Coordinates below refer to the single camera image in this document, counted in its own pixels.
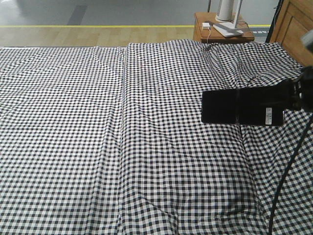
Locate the black white checkered bedsheet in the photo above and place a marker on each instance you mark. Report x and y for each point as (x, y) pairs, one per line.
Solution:
(109, 141)

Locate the wooden headboard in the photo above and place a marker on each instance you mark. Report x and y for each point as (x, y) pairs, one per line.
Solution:
(294, 20)

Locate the white charger adapter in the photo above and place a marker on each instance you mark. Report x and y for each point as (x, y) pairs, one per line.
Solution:
(206, 26)

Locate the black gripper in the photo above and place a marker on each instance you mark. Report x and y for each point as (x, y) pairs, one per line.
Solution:
(292, 95)

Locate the wooden bedside table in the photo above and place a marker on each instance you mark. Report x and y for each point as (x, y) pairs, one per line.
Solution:
(205, 32)

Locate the black foldable smartphone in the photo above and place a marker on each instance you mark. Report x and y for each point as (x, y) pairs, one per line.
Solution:
(243, 106)

